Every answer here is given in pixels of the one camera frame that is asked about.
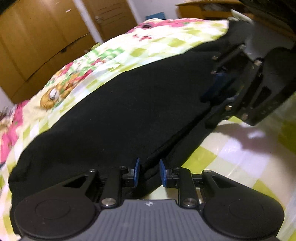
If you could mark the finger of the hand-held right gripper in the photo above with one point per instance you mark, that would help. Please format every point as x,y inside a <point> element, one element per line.
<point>217,85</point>
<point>224,111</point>

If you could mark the black pants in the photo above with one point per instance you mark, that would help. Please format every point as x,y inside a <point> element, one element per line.
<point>115,115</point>

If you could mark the blue foam mat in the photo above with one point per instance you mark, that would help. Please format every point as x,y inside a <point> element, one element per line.
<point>156,16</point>

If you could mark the green checked plastic sheet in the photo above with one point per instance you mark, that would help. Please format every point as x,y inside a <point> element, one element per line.
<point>242,162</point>

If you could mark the cartoon printed quilt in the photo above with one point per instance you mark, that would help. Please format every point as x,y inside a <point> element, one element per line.
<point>92,60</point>

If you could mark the wooden door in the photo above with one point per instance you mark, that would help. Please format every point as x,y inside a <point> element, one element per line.
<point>111,16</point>

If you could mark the wooden wardrobe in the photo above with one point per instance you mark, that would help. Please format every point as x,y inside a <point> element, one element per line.
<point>34,34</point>

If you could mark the wooden desk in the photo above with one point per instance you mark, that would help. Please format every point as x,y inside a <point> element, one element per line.
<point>196,10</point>

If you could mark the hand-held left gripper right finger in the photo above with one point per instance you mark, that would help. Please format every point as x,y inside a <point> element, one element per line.
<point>163,172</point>

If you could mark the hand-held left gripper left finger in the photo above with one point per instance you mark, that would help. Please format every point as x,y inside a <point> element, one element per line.
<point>137,171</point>

